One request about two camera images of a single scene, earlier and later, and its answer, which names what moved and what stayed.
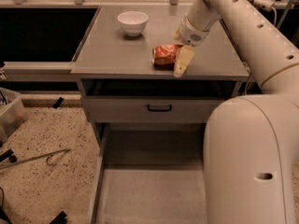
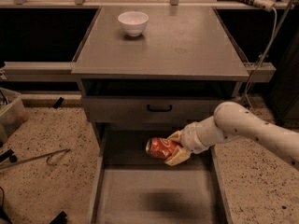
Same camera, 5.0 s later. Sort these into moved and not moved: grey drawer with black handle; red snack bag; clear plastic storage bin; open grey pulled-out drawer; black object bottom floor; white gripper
Moved: red snack bag; white gripper
Not moved: grey drawer with black handle; clear plastic storage bin; black object bottom floor; open grey pulled-out drawer
